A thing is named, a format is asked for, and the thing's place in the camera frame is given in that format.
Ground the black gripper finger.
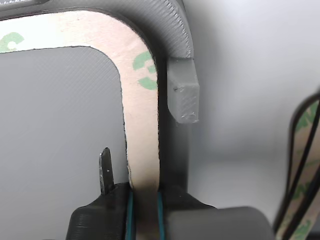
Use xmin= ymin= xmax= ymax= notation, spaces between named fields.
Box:
xmin=158 ymin=186 xmax=275 ymax=240
xmin=66 ymin=146 xmax=136 ymax=240

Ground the gray plastic box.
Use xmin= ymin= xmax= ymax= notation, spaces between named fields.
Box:
xmin=0 ymin=0 xmax=201 ymax=208

